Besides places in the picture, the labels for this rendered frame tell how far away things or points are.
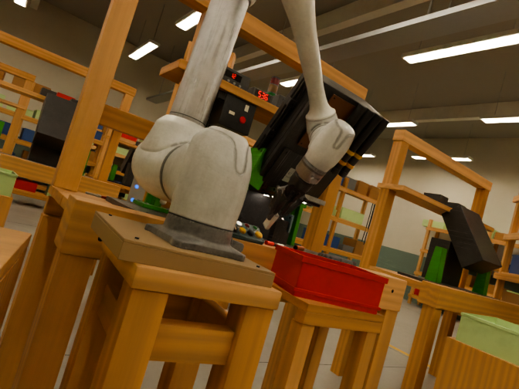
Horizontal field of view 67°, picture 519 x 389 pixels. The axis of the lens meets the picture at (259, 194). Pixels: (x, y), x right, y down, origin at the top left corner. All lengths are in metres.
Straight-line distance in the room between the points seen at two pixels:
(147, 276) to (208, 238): 0.17
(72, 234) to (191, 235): 0.43
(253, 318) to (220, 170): 0.32
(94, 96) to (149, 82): 10.36
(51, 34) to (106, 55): 9.98
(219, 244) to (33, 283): 1.10
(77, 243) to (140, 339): 0.47
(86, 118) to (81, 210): 0.68
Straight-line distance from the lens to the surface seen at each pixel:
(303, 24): 1.13
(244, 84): 1.94
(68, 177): 1.76
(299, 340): 1.17
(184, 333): 0.82
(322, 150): 1.21
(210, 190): 0.83
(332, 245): 7.70
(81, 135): 1.76
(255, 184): 1.64
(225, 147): 0.86
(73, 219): 1.16
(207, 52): 1.10
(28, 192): 8.38
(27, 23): 11.78
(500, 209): 10.99
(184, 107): 1.05
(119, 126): 1.88
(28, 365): 1.28
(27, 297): 1.84
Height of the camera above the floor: 0.99
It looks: 3 degrees up
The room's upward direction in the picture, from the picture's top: 16 degrees clockwise
